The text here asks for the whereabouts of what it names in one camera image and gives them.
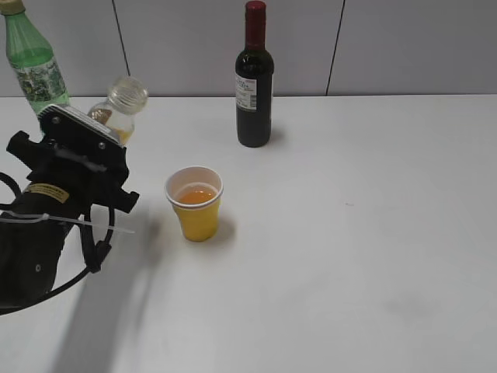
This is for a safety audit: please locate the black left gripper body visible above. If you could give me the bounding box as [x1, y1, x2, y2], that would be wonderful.
[5, 131, 139, 233]

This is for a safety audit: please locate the orange juice bottle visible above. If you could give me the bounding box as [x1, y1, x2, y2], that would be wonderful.
[88, 76, 148, 145]

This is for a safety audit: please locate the yellow paper cup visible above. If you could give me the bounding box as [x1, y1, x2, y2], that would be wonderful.
[165, 166, 224, 242]

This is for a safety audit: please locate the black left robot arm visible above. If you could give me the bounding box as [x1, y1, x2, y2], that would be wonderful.
[1, 131, 139, 315]

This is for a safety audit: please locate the white zip tie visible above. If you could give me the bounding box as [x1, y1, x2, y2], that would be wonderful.
[1, 210, 134, 234]

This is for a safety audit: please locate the green plastic soda bottle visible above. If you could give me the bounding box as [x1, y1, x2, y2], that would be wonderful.
[1, 1, 70, 114]

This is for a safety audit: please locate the dark red wine bottle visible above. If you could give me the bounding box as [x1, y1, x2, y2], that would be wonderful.
[235, 1, 274, 148]

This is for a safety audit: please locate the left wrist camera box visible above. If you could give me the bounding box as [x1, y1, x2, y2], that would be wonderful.
[37, 104, 126, 169]

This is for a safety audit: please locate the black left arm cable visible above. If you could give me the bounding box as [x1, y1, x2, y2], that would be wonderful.
[0, 173, 117, 316]

